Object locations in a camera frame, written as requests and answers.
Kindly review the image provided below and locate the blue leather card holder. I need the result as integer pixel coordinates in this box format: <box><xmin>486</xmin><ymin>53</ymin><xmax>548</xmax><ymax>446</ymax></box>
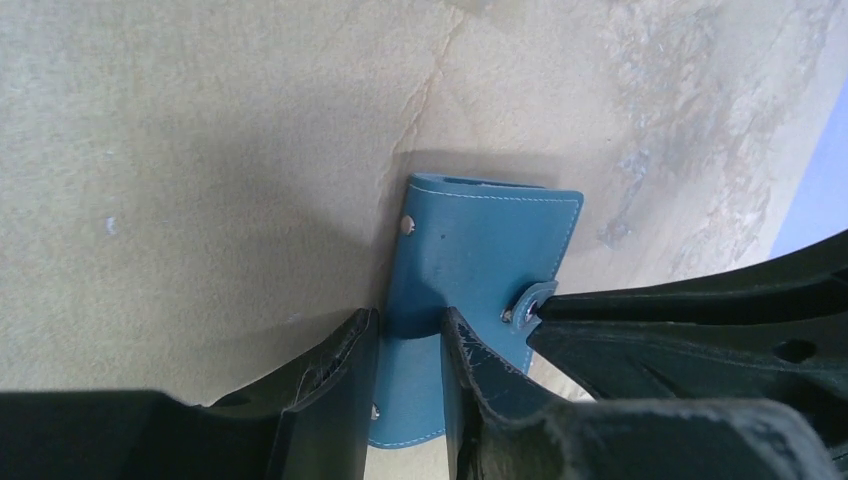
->
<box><xmin>369</xmin><ymin>173</ymin><xmax>584</xmax><ymax>449</ymax></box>

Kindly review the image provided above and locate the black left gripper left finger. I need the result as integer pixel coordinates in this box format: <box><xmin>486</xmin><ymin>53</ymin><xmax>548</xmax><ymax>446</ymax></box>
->
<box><xmin>1</xmin><ymin>309</ymin><xmax>379</xmax><ymax>479</ymax></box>

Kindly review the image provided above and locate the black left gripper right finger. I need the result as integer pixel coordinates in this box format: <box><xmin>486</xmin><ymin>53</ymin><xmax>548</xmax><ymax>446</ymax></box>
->
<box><xmin>441</xmin><ymin>308</ymin><xmax>840</xmax><ymax>479</ymax></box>

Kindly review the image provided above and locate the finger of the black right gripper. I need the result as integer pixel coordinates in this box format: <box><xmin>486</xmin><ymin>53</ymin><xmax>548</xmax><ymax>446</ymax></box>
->
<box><xmin>528</xmin><ymin>314</ymin><xmax>847</xmax><ymax>464</ymax></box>
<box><xmin>537</xmin><ymin>231</ymin><xmax>847</xmax><ymax>325</ymax></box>

